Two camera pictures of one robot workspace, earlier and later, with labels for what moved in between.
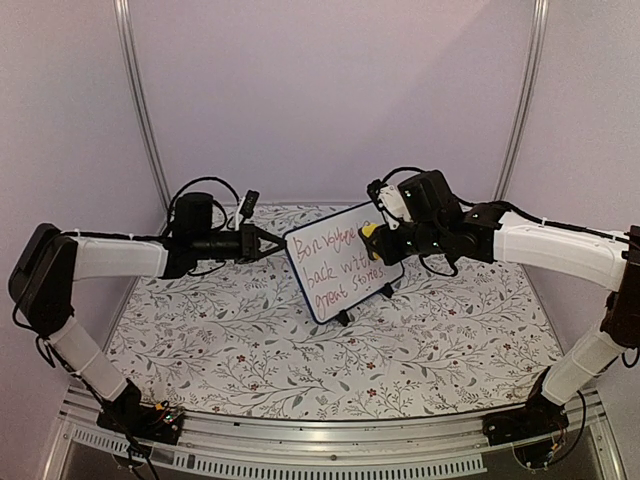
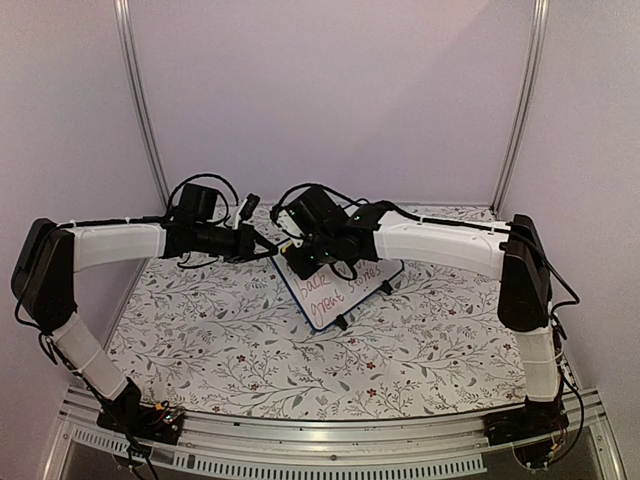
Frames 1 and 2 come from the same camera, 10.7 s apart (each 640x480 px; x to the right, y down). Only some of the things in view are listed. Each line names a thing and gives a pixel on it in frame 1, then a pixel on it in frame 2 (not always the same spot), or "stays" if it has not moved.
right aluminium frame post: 529,101 stays
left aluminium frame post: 125,46 stays
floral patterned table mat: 449,340 stays
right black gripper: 388,252 -> 301,267
